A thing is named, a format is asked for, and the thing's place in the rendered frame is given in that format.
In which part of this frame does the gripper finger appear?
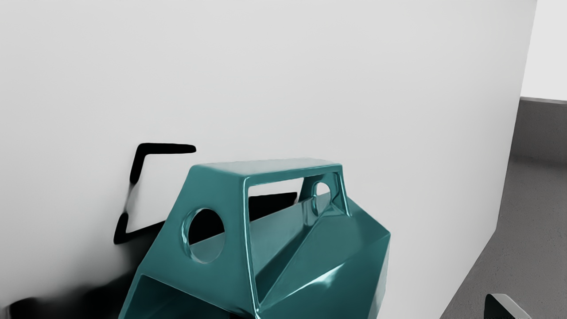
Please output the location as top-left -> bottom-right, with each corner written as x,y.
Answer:
484,293 -> 532,319

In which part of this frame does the teal faceted mug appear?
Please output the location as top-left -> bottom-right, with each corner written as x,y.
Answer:
118,158 -> 391,319

